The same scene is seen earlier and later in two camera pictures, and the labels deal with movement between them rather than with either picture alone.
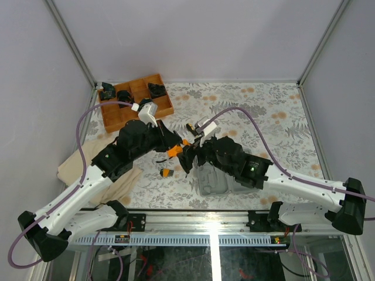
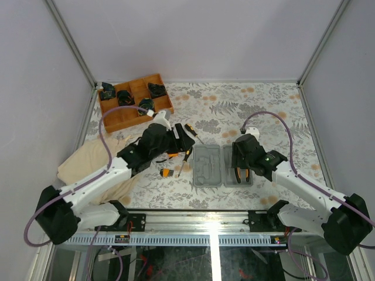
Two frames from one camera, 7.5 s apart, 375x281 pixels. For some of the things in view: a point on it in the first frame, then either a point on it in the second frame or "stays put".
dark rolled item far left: (109, 91) stays put
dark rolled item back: (156, 91) stays put
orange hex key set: (165, 172) stays put
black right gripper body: (206, 153) → (238, 160)
